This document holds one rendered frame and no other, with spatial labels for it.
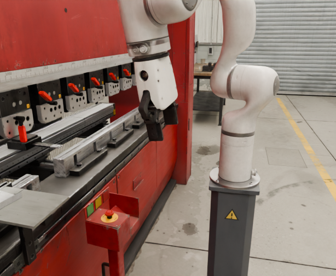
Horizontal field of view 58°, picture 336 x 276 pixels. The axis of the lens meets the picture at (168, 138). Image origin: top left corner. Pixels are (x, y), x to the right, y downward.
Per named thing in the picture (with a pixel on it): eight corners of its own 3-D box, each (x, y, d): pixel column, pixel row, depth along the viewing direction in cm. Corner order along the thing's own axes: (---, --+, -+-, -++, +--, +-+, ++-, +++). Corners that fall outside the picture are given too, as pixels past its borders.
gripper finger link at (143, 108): (139, 93, 55) (146, 122, 57) (155, 81, 61) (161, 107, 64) (134, 94, 55) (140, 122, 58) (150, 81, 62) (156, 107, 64)
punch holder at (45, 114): (42, 124, 124) (37, 84, 118) (25, 123, 126) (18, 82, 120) (64, 115, 137) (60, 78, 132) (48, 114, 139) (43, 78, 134)
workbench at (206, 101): (224, 126, 527) (229, 35, 478) (181, 124, 542) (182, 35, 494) (227, 104, 693) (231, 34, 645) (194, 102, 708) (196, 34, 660)
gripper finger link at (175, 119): (172, 96, 67) (177, 124, 69) (177, 92, 70) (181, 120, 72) (159, 97, 68) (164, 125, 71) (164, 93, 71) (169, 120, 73)
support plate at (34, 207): (34, 229, 88) (33, 226, 88) (-38, 215, 95) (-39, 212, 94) (69, 198, 104) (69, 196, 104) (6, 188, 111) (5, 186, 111)
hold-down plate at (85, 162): (79, 176, 146) (79, 171, 145) (69, 175, 148) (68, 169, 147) (107, 154, 174) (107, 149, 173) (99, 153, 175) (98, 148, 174)
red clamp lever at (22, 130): (25, 143, 109) (21, 116, 106) (16, 142, 110) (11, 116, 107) (29, 141, 111) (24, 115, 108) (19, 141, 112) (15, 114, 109)
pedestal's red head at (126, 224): (119, 252, 127) (117, 215, 122) (86, 243, 133) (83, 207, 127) (139, 225, 145) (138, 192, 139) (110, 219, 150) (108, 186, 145)
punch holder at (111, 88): (109, 96, 178) (107, 68, 173) (96, 96, 180) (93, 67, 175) (120, 92, 192) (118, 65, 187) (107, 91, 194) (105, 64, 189)
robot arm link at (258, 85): (229, 125, 119) (233, 62, 111) (277, 133, 109) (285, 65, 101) (215, 133, 110) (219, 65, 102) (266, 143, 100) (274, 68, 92)
